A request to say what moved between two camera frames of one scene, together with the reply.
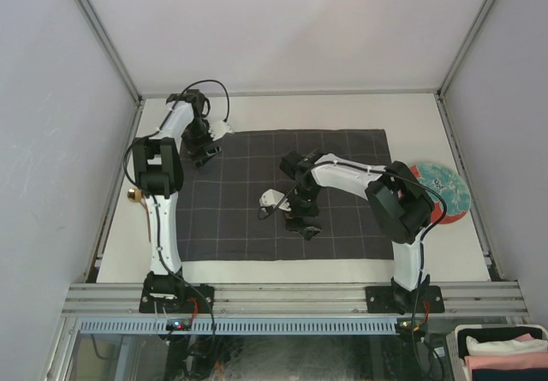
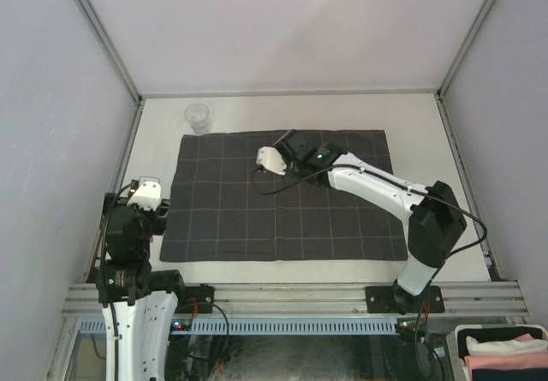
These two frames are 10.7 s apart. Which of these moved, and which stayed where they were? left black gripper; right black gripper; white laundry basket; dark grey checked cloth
Moved: left black gripper; right black gripper
Stayed: white laundry basket; dark grey checked cloth
